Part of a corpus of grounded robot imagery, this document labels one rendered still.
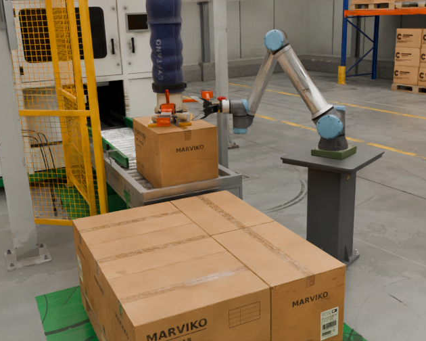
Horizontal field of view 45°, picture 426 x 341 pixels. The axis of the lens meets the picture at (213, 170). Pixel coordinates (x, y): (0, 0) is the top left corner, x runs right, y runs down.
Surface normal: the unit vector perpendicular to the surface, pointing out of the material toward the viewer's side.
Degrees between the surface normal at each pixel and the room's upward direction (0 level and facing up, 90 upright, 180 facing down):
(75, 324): 0
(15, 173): 88
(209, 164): 90
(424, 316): 0
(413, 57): 91
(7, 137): 90
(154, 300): 0
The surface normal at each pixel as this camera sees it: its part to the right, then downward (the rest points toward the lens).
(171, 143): 0.40, 0.25
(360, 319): -0.04, -0.95
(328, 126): -0.25, 0.34
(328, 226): -0.63, 0.25
